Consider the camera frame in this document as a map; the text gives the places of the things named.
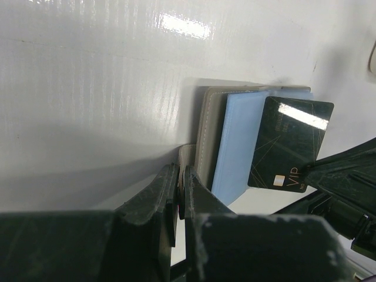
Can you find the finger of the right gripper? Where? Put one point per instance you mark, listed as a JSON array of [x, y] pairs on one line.
[[348, 176]]

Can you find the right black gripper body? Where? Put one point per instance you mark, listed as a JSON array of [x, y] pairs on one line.
[[344, 219]]

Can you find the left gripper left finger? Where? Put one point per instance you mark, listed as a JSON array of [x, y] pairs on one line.
[[146, 230]]

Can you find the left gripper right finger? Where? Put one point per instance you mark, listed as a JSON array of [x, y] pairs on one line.
[[204, 215]]

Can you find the black VIP credit card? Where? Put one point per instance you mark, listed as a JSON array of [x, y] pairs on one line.
[[290, 136]]

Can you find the grey card holder wallet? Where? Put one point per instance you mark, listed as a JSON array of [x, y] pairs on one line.
[[229, 125]]

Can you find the white plastic tray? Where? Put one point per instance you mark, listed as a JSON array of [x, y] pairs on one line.
[[372, 60]]

